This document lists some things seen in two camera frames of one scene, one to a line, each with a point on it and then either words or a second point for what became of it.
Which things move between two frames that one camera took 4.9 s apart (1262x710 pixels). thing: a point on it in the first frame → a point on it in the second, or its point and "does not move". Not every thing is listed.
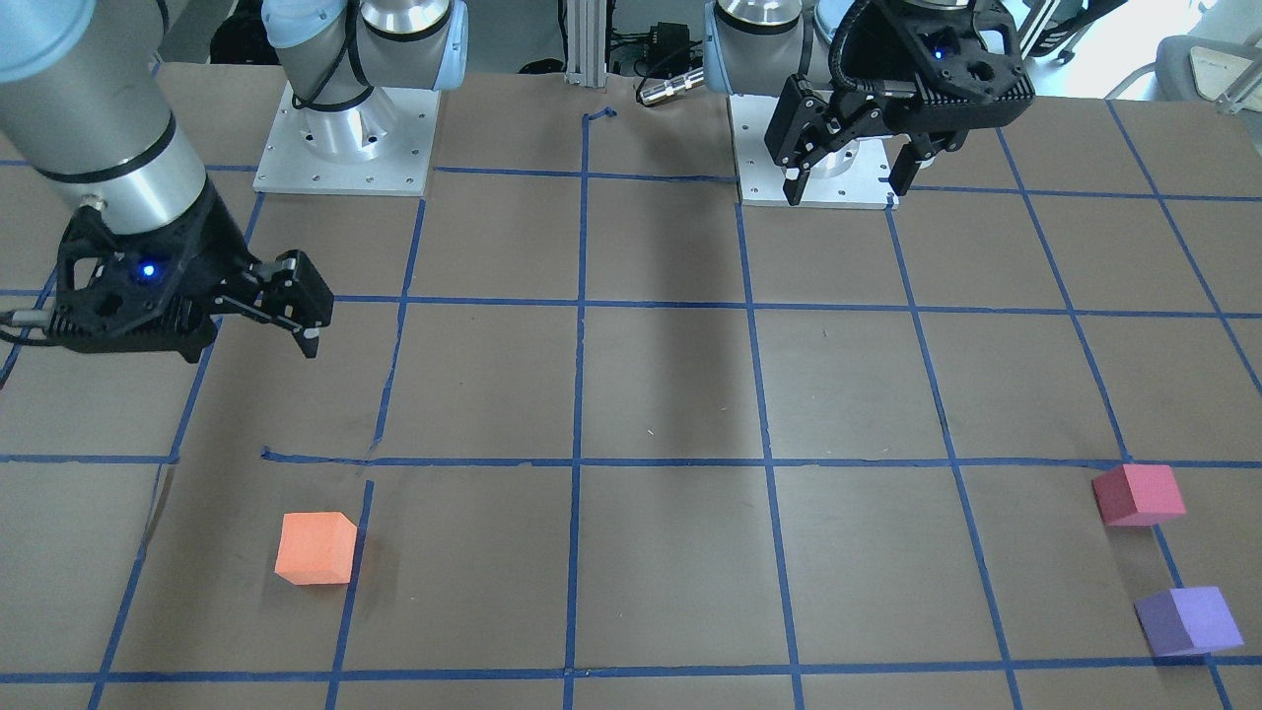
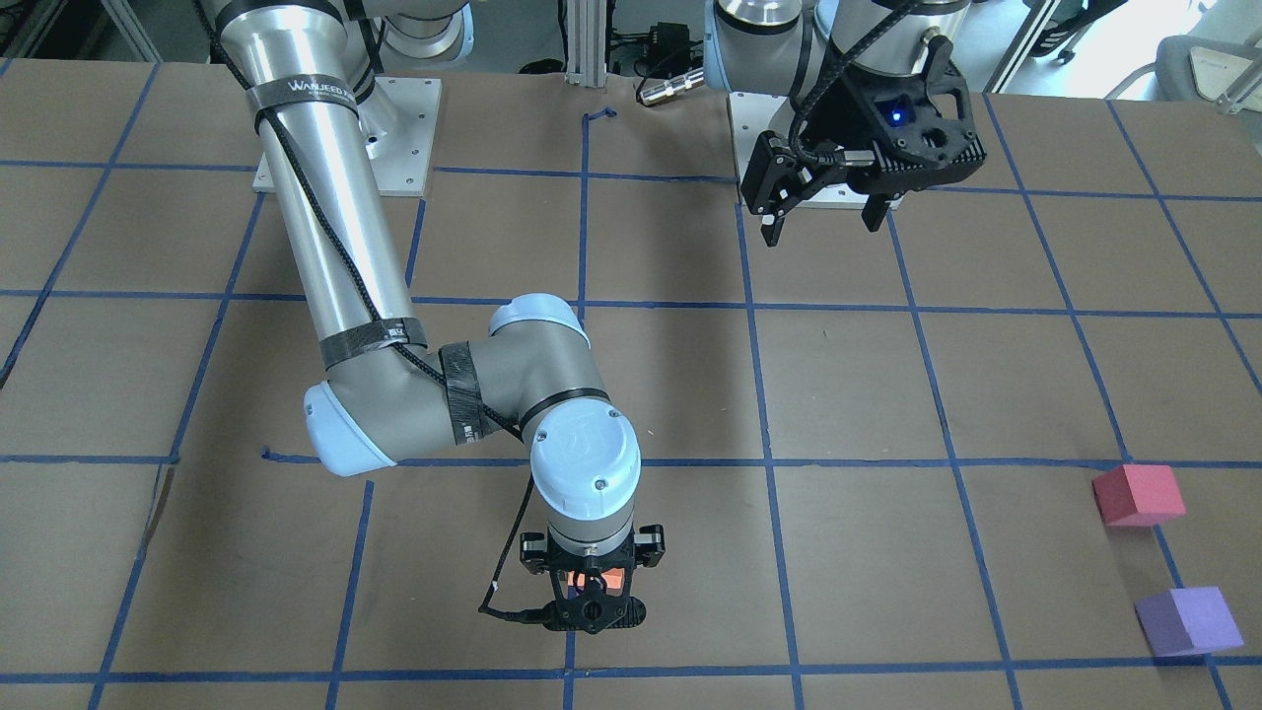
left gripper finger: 922,147 → 875,211
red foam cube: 1139,495 does not move
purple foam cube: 1188,621 does not move
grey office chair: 1198,68 does not move
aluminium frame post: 587,26 does not move
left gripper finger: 808,120 → 774,177
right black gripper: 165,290 → 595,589
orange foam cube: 315,548 → 613,579
